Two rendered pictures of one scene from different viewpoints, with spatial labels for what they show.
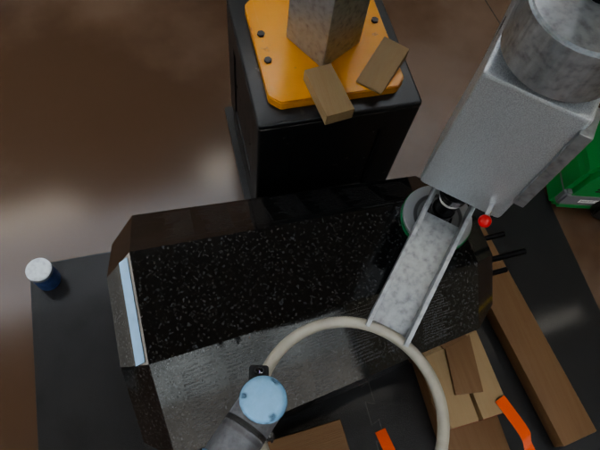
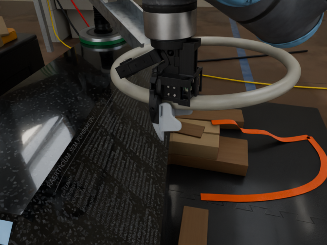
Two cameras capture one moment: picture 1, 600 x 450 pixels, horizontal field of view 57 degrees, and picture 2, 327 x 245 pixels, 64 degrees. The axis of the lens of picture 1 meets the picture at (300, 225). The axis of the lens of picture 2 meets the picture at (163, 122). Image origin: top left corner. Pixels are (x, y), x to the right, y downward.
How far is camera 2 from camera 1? 1.17 m
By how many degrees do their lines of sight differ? 42
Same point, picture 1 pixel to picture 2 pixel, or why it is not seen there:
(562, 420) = (231, 117)
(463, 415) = (213, 139)
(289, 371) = (137, 139)
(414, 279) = (131, 25)
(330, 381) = not seen: hidden behind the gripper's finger
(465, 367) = (188, 127)
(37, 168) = not seen: outside the picture
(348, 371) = not seen: hidden behind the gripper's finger
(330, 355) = (144, 114)
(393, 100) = (20, 39)
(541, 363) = (201, 112)
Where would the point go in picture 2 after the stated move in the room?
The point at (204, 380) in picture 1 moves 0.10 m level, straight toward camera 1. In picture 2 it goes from (93, 190) to (138, 189)
